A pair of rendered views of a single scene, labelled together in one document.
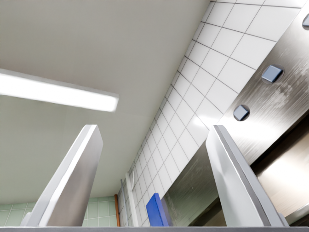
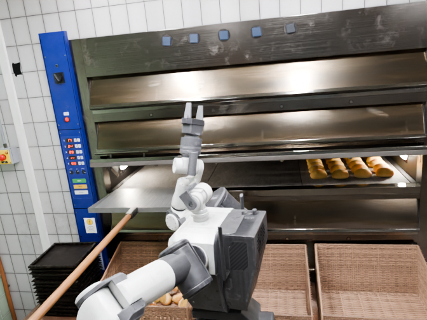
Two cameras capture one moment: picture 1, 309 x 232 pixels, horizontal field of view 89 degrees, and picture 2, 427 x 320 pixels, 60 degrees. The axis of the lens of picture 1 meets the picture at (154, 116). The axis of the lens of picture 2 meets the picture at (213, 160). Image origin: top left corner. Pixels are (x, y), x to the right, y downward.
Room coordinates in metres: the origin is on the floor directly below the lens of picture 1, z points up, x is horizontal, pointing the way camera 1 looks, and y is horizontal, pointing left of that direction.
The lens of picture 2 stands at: (-1.21, 0.86, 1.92)
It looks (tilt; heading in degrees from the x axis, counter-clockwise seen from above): 15 degrees down; 325
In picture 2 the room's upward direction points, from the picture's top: 5 degrees counter-clockwise
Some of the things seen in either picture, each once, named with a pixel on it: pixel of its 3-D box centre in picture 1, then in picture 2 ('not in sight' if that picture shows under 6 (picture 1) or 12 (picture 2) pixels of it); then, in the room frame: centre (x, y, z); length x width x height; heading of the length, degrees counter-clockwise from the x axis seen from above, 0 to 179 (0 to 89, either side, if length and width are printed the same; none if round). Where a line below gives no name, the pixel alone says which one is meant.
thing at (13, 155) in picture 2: not in sight; (7, 155); (1.37, 0.59, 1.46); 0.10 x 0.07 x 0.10; 43
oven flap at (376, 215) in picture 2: not in sight; (253, 215); (0.31, -0.48, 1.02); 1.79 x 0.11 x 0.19; 43
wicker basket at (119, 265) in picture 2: not in sight; (151, 282); (0.57, 0.10, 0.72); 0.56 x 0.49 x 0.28; 43
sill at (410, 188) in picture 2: not in sight; (251, 191); (0.33, -0.49, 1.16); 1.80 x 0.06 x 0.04; 43
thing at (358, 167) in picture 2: not in sight; (344, 160); (0.19, -1.20, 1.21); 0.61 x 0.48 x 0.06; 133
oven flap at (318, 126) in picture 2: not in sight; (247, 128); (0.31, -0.48, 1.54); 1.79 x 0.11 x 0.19; 43
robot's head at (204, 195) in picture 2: not in sight; (199, 200); (-0.22, 0.22, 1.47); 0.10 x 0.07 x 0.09; 125
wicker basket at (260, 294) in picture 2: not in sight; (257, 287); (0.11, -0.30, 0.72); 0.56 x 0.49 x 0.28; 43
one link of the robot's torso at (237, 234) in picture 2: not in sight; (220, 255); (-0.27, 0.19, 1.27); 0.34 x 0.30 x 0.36; 125
